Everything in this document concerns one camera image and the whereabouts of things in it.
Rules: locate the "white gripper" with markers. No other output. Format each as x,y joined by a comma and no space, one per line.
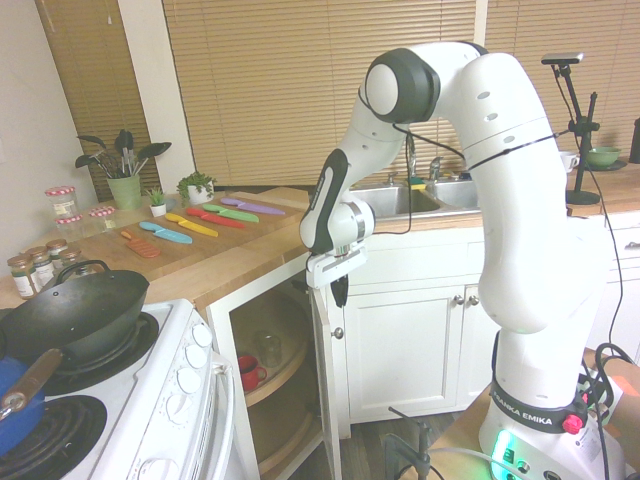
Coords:
332,267

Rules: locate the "white corner cabinet door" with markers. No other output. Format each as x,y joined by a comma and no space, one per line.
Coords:
322,375

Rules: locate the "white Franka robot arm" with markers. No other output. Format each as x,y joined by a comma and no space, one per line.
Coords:
525,225

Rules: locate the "white sink cabinet door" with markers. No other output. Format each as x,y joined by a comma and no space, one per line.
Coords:
477,350
400,350

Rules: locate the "round metal cabinet knob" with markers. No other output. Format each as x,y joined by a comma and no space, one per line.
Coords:
473,300
457,300

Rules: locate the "round metal door knob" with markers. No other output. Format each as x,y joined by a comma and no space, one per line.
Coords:
338,333

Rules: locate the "clear glass jar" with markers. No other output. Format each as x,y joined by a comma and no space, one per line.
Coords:
268,350

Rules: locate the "wooden lazy susan shelf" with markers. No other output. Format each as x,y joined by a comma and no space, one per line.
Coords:
290,440
285,370

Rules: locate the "stainless steel sink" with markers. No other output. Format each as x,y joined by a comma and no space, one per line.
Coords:
395,200

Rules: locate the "purple knife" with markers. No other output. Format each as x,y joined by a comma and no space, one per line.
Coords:
250,206

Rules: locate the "metal sink sprayer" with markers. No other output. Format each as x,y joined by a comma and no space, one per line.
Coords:
391,178

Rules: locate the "large wooden cutting board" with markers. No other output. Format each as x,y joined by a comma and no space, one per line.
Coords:
225,245

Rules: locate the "red mug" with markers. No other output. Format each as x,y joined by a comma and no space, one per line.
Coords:
248,374

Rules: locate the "yellow green sponge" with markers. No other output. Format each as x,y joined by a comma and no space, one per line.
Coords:
417,184

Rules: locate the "green knife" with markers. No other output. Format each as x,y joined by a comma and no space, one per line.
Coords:
232,213

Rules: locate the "red knife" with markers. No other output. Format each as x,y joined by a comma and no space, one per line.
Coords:
217,218

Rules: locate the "white stove knob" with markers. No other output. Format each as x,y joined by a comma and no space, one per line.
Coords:
178,409
157,470
201,335
189,380
195,356

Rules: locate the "metal faucet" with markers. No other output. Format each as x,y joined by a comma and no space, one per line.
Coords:
436,167

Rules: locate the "yellow knife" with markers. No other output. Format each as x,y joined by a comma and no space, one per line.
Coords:
192,225

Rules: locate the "leafy plant white pot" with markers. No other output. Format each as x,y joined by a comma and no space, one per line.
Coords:
197,187

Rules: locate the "black table clamp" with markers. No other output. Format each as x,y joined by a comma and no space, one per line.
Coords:
412,450

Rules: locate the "blue knife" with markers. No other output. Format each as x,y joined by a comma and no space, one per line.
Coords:
167,233

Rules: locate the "white electric stove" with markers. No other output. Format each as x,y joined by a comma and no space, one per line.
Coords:
165,380

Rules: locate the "orange knife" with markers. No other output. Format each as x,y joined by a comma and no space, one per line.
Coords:
145,247

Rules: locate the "small succulent white pot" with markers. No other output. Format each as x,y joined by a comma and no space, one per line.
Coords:
157,205

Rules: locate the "wide wooden window blind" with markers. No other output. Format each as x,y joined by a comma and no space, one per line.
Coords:
300,90

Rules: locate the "black coil burner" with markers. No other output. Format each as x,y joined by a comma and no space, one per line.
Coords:
55,440
125,350

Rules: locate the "black spoon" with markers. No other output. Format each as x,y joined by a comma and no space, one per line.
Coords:
156,149
125,142

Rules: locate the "green utensil holder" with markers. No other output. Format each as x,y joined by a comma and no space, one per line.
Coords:
125,192

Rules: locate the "glass jar gingham lid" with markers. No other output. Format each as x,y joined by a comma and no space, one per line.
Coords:
103,219
69,227
61,200

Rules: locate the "white cup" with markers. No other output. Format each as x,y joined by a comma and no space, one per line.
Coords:
567,161

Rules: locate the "red knob on base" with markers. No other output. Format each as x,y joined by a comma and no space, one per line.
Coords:
573,424

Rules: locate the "spice jar brown lid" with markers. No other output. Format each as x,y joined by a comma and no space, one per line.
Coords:
56,250
70,260
41,265
22,277

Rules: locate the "black ladle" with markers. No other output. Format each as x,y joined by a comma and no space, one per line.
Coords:
87,161

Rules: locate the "white drawer front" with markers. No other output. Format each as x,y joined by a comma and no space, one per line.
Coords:
622,260

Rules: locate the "black spatula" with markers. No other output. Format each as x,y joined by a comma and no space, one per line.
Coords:
92,141

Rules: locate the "green bowl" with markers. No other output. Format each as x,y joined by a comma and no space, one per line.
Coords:
603,156

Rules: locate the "dark plate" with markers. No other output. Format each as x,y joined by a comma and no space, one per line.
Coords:
620,166

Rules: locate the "narrow wooden window blind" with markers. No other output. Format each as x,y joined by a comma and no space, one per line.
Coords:
95,75

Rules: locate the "dark cylindrical container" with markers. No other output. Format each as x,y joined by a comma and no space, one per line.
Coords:
635,142

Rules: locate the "blue pot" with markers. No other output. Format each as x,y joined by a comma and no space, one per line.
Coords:
17,415

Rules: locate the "white corner cabinet frame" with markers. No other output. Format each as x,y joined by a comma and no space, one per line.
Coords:
220,340

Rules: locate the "black camera stand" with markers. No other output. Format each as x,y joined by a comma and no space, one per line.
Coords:
582,150

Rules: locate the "grey exterior camera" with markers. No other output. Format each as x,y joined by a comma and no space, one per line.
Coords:
562,58

